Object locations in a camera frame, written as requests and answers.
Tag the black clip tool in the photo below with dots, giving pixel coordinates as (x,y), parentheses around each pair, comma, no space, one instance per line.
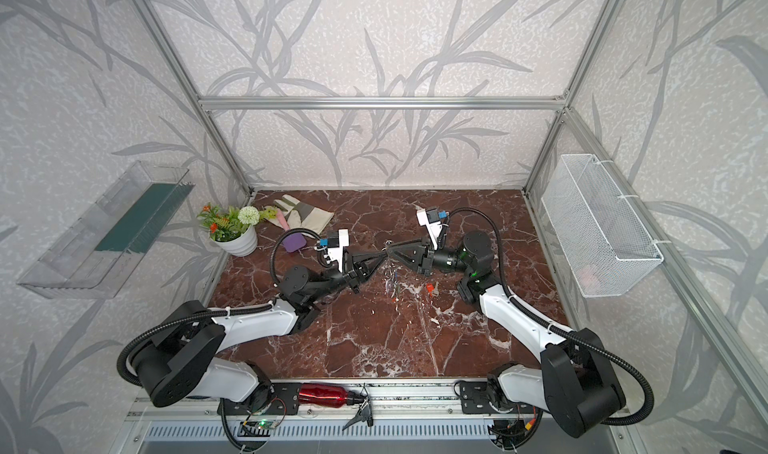
(364,410)

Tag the white wire mesh basket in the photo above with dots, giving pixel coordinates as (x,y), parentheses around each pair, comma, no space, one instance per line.
(607,247)

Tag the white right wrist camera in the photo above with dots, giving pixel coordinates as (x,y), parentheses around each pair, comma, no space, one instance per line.
(434,220)

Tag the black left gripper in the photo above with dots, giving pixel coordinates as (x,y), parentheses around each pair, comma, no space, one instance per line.
(349,267)

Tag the white ribbed plant pot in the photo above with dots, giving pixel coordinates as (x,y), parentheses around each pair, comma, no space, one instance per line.
(242,246)

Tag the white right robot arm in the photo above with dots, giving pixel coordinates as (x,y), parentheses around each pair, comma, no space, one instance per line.
(575,385)

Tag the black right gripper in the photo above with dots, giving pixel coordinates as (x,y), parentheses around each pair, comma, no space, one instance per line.
(423,256)

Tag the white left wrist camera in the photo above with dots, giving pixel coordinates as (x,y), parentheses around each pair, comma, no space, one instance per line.
(331,250)

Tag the artificial green plant with flowers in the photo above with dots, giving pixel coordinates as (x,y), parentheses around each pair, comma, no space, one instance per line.
(224,225)

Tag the purple trowel pink handle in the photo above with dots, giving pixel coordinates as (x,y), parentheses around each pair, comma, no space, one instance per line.
(291,242)

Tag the beige and grey garden glove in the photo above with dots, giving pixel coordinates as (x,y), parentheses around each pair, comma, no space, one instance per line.
(300,214)

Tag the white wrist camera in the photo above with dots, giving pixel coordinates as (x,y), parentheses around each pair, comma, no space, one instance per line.
(331,250)
(434,220)

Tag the bunch of coloured keys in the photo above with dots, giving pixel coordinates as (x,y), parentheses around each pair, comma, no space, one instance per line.
(392,288)

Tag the clear plastic wall tray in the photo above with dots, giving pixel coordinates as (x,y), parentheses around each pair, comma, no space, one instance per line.
(95,257)

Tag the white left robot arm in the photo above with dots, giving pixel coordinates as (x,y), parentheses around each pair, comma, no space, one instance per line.
(179,358)

